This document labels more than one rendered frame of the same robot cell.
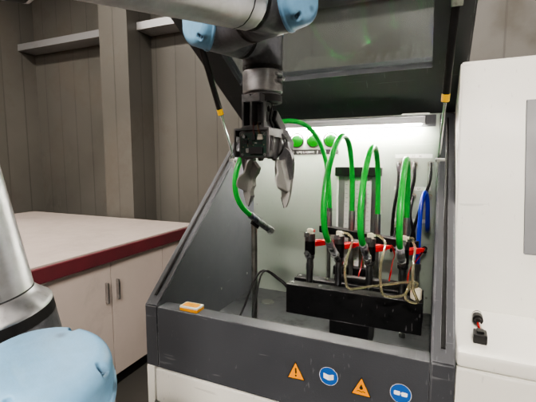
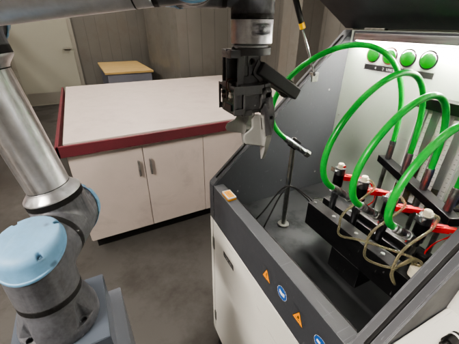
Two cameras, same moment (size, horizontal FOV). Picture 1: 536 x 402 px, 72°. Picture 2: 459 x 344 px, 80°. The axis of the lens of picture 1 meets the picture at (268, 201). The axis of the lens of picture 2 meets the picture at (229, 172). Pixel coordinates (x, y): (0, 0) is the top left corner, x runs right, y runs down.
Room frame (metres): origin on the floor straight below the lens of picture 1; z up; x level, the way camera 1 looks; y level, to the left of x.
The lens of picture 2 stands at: (0.27, -0.31, 1.46)
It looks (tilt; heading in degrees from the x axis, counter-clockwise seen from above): 28 degrees down; 40
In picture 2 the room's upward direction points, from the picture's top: straight up
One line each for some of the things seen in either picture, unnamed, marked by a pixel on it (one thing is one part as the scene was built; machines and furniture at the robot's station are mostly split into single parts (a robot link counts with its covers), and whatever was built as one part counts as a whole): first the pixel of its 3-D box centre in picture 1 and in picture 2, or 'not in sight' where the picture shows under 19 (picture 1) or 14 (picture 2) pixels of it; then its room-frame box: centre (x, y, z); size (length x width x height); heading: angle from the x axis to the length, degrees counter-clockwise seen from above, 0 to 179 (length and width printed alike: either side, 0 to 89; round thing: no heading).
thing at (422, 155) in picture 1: (411, 195); not in sight; (1.13, -0.44, 1.20); 0.13 x 0.03 x 0.31; 66
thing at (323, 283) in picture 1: (352, 313); (358, 250); (0.94, -0.22, 0.91); 0.34 x 0.10 x 0.15; 66
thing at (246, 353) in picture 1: (275, 360); (262, 258); (0.77, -0.02, 0.87); 0.62 x 0.04 x 0.16; 66
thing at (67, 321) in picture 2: not in sight; (54, 302); (0.32, 0.20, 0.95); 0.15 x 0.15 x 0.10
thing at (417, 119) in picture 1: (336, 124); (439, 40); (1.23, -0.22, 1.43); 0.54 x 0.03 x 0.02; 66
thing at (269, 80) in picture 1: (264, 84); (252, 34); (0.71, 0.01, 1.45); 0.08 x 0.08 x 0.05
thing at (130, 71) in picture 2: not in sight; (126, 87); (3.08, 4.56, 0.39); 1.46 x 0.75 x 0.78; 67
